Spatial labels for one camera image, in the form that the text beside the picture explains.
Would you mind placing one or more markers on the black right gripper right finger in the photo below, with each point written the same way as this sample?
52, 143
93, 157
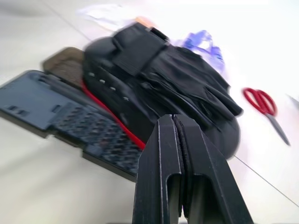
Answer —
219, 186

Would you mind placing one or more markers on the black and red boxing pad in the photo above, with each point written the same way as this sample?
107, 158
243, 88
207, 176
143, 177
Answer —
163, 77

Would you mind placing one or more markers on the purple tissue pack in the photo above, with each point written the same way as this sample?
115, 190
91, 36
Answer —
198, 39

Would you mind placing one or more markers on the black plastic case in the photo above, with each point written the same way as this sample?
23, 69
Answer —
39, 98

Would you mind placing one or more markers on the clear plastic bag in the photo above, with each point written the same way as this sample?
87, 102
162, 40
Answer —
105, 14

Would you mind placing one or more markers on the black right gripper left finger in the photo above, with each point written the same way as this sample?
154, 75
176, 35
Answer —
151, 175

